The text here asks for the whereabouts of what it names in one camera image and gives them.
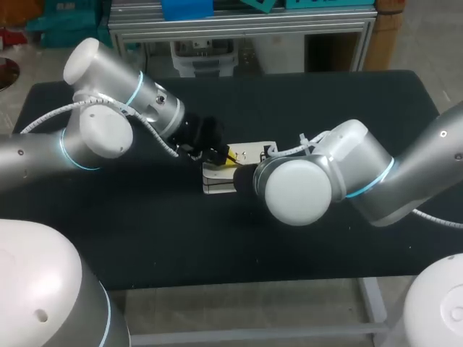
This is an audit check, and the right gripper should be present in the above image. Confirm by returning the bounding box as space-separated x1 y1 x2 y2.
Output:
232 164 258 193

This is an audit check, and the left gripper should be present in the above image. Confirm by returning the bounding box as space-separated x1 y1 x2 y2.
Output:
169 113 242 171

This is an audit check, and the white handbag with gold clasp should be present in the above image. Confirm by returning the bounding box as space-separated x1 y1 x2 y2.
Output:
201 140 280 197

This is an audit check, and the blue plastic bin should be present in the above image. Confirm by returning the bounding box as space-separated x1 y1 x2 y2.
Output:
161 0 215 20

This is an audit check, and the brown cardboard box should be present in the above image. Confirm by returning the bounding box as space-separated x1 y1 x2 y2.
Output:
364 0 403 72

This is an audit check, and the aluminium frame shelf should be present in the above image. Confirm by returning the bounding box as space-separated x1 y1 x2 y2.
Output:
108 5 378 75

